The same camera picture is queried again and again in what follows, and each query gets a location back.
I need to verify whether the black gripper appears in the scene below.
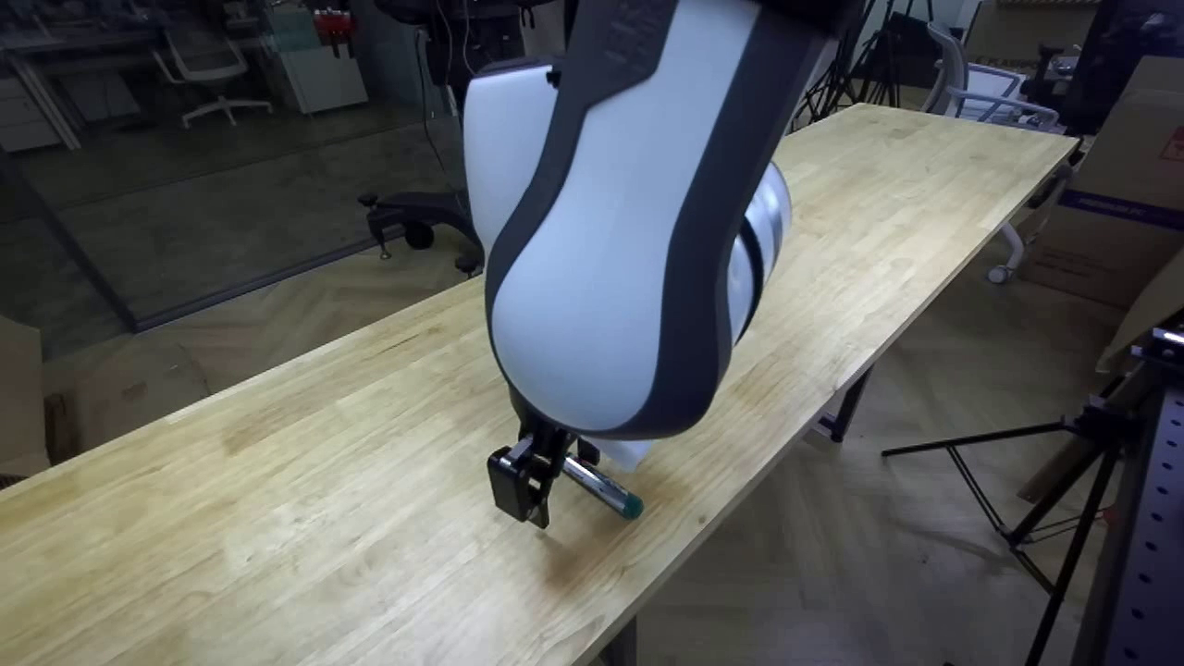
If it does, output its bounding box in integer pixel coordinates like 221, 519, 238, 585
486, 417, 582, 533

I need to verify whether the green marker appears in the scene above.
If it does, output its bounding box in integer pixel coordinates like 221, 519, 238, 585
557, 455, 646, 523

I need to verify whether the black wheeled pillar stand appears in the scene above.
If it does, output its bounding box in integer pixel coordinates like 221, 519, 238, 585
357, 185, 488, 279

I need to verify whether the black table leg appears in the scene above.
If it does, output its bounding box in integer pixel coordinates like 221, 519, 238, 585
821, 365, 878, 448

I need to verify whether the white office chair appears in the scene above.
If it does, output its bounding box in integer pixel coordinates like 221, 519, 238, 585
150, 20, 279, 133

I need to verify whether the white mesh chair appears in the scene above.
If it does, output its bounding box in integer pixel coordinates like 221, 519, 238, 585
924, 24, 1067, 289

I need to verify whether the grey perforated metal panel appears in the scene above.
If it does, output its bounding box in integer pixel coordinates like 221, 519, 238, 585
1097, 384, 1184, 666

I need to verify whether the brown cardboard box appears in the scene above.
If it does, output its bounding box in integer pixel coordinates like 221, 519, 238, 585
1017, 52, 1184, 316

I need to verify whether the black camera tripod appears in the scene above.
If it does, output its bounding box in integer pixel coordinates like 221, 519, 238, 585
878, 322, 1184, 666

